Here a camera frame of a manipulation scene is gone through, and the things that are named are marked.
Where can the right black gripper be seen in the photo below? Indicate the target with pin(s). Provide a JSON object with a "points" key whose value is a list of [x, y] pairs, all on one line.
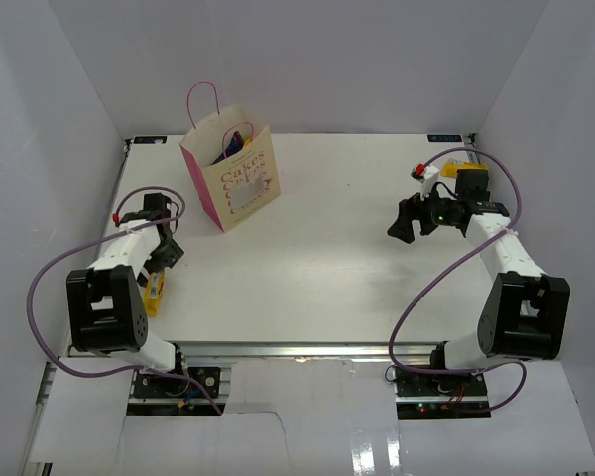
{"points": [[410, 210]]}

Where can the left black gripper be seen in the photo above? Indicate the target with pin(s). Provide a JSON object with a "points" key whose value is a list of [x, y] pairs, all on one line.
{"points": [[168, 259]]}

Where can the yellow snack packet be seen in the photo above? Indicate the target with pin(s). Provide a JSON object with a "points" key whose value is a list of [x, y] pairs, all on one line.
{"points": [[153, 293]]}

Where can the yellow snack packet corner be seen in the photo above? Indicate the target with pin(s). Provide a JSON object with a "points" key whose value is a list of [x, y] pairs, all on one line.
{"points": [[452, 167]]}

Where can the purple Krokant snack bag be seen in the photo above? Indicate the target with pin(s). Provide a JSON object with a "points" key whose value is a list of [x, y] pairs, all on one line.
{"points": [[235, 145]]}

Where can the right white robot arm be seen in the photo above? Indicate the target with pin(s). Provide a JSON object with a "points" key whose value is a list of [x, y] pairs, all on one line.
{"points": [[524, 315]]}

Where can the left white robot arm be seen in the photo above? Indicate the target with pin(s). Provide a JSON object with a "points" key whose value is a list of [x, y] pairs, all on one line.
{"points": [[107, 313]]}

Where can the left blue table label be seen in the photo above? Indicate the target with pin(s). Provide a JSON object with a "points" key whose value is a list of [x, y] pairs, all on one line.
{"points": [[149, 140]]}

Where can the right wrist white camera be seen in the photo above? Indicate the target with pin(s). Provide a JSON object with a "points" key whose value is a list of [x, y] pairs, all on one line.
{"points": [[427, 176]]}

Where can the wrist white camera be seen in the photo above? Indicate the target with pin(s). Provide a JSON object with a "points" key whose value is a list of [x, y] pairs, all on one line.
{"points": [[143, 218], [427, 176]]}

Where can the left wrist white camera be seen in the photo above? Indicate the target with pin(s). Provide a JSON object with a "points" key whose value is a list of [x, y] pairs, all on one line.
{"points": [[143, 218]]}

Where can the aluminium table front rail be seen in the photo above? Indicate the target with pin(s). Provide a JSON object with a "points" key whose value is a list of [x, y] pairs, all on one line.
{"points": [[232, 350]]}

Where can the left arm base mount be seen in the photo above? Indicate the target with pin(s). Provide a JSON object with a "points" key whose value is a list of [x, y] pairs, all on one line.
{"points": [[184, 396]]}

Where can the paper bag with pink handles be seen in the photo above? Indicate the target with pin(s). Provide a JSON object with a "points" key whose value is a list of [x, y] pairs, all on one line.
{"points": [[234, 189]]}

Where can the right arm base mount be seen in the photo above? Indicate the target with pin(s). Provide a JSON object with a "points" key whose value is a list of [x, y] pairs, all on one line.
{"points": [[425, 397]]}

